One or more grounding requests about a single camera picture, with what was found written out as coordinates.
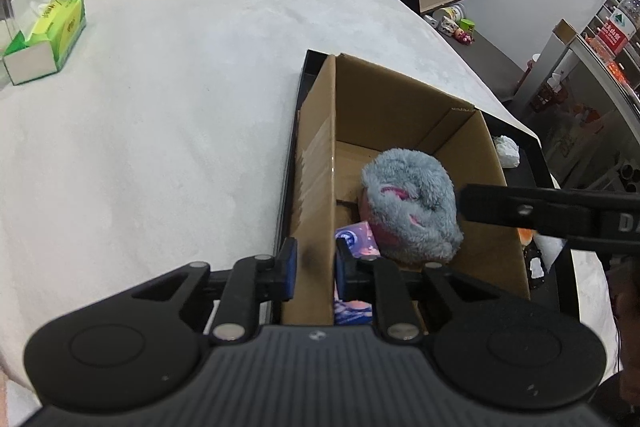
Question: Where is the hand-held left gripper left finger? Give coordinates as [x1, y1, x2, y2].
[129, 237, 299, 342]

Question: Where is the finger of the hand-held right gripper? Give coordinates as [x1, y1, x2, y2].
[457, 184, 601, 239]

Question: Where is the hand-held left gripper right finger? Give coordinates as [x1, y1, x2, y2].
[335, 237, 481, 342]

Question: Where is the purple tissue packet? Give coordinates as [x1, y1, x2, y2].
[334, 222, 381, 327]

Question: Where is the black tray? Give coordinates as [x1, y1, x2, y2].
[272, 49, 583, 328]

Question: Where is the white tissue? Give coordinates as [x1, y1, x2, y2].
[492, 134, 522, 168]

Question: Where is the grey fluffy plush toy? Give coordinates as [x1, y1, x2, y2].
[361, 148, 463, 264]

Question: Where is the metal shelf rack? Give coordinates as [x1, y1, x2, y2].
[510, 0, 640, 194]

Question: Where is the grey bench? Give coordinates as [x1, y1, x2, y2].
[425, 14, 526, 102]

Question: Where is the small cardboard box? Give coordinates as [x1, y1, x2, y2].
[552, 19, 578, 45]

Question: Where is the water bottle red label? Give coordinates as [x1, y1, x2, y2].
[592, 0, 640, 58]

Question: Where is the green tissue box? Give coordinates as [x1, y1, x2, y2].
[2, 0, 87, 86]

